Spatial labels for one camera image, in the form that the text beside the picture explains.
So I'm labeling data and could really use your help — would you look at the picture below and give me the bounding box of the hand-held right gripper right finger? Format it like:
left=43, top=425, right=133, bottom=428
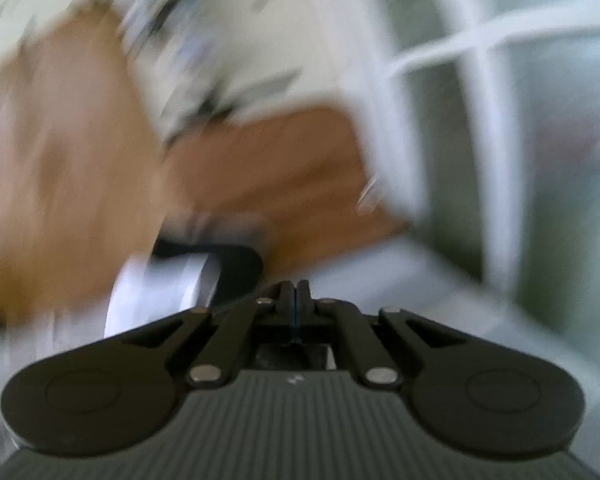
left=298, top=281, right=466, bottom=389

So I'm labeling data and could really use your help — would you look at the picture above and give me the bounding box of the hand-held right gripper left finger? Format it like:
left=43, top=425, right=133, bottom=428
left=120, top=281, right=297, bottom=387

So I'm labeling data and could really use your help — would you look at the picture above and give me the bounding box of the black garment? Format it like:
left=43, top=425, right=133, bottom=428
left=152, top=240, right=265, bottom=311

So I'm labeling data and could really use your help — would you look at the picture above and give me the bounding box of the white small garment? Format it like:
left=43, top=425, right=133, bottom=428
left=102, top=252, right=226, bottom=338

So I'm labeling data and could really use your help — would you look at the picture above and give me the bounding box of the bed with light blue sheet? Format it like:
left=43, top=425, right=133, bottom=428
left=260, top=237, right=600, bottom=411

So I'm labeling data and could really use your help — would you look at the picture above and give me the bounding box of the white cloth with dark marks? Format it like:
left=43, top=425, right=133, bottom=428
left=115, top=0, right=361, bottom=146

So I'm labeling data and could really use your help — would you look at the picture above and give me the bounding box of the white frame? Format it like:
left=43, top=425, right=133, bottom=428
left=350, top=0, right=600, bottom=306

